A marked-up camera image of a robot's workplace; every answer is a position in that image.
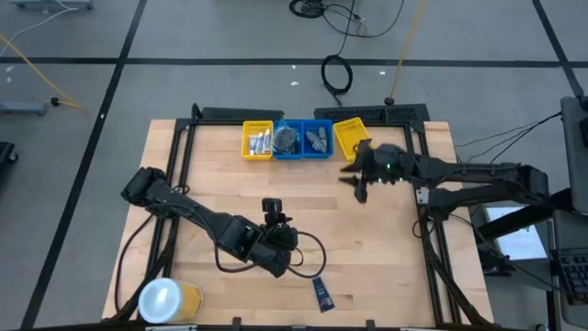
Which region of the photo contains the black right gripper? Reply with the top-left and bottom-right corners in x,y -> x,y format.
339,139 -> 417,204

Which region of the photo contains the black comb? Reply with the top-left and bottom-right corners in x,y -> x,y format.
274,127 -> 300,155

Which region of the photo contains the clear plastic bag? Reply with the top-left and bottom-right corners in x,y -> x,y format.
275,120 -> 302,139

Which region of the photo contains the yellow plastic basket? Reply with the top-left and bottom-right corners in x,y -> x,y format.
332,116 -> 374,163
241,120 -> 275,162

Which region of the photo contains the blue plastic basket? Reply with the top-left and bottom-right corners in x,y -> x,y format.
272,120 -> 305,161
302,119 -> 335,160

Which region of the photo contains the black perforated panel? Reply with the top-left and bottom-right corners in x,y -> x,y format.
313,103 -> 432,124

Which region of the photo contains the navy shave butter tube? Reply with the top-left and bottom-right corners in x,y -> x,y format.
311,277 -> 336,314

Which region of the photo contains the black solid panel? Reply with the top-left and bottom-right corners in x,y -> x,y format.
200,106 -> 286,122

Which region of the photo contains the white yellow cylinder container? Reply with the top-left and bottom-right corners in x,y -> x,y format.
137,277 -> 205,325

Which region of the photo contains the white screen tablet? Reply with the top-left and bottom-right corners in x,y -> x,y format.
483,205 -> 548,262

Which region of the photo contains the black keyboard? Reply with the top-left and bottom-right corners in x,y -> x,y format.
554,247 -> 588,307

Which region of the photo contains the black caster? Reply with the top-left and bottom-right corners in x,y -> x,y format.
0,141 -> 19,166

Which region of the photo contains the grey floor base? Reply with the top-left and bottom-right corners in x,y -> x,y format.
0,100 -> 49,117

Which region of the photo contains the black coiled floor cable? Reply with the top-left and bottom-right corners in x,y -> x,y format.
320,53 -> 355,108

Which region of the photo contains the black table frame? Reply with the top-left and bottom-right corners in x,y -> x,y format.
109,103 -> 495,331

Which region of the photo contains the yellow hanging cord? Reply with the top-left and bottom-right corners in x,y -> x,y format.
388,0 -> 428,106

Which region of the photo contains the black tangled floor cable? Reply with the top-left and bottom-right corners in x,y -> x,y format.
288,0 -> 408,40

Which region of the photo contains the yellow floor cable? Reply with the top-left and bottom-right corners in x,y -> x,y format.
0,33 -> 89,114

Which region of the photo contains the white floor cable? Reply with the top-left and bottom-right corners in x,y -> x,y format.
0,6 -> 82,46

